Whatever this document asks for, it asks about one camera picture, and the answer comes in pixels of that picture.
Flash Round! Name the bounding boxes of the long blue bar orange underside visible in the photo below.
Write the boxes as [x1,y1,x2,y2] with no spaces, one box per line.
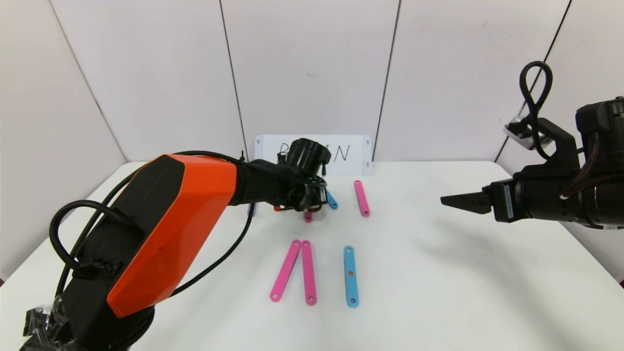
[344,246,360,308]

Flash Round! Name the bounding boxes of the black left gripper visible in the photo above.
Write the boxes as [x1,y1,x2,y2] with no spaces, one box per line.
[294,184,328,213]

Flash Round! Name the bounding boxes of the long pink bar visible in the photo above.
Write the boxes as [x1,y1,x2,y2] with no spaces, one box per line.
[270,239,302,302]
[301,240,318,306]

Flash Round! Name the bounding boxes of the thick black hanging cable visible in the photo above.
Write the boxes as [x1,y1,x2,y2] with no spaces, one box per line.
[171,205,255,297]

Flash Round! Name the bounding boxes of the white BRAIN sign board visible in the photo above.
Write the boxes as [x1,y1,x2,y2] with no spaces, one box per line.
[254,135,372,176]

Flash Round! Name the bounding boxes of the crinkled black plastic wrap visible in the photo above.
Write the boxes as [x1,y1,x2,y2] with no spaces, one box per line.
[22,295,74,351]

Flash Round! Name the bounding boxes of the black looped camera cable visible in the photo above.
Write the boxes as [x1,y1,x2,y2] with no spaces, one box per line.
[519,61,554,159]

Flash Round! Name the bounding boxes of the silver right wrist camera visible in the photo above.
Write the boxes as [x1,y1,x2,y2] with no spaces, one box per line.
[504,116,554,149]

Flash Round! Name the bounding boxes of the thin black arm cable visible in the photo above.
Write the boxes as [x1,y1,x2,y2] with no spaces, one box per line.
[88,150,327,195]

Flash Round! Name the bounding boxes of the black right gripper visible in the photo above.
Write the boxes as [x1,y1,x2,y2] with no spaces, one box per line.
[440,176,583,224]

